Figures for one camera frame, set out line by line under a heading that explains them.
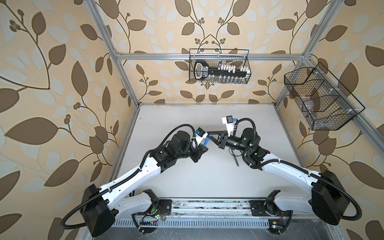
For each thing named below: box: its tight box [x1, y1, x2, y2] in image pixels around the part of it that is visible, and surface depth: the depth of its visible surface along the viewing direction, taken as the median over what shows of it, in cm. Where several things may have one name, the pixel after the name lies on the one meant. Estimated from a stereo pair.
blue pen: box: [203, 134, 213, 147], surface depth 71 cm
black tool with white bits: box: [189, 55, 252, 84], surface depth 88 cm
